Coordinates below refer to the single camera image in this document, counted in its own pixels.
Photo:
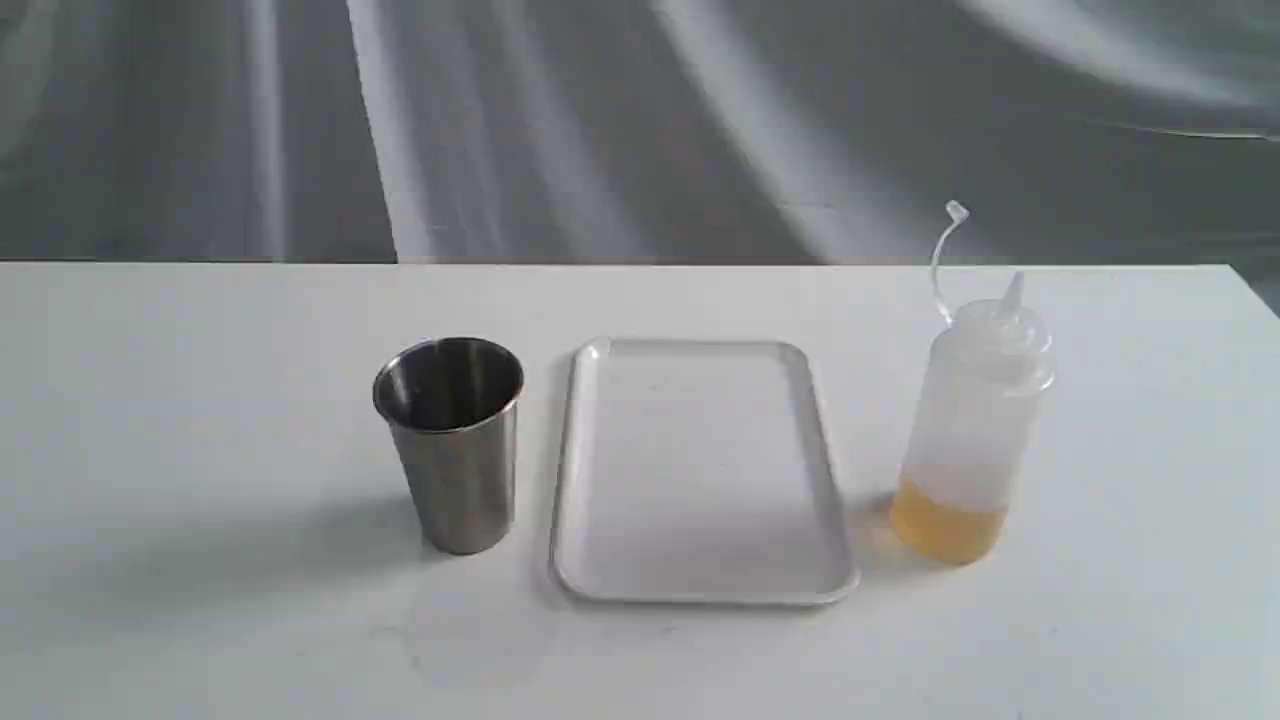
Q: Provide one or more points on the clear squeeze bottle with oil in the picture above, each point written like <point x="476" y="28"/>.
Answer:
<point x="987" y="373"/>

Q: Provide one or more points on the stainless steel cup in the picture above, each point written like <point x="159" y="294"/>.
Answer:
<point x="451" y="409"/>

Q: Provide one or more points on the white plastic tray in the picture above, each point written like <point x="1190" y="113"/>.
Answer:
<point x="698" y="472"/>

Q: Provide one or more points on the grey fabric backdrop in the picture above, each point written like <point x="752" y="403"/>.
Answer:
<point x="646" y="132"/>

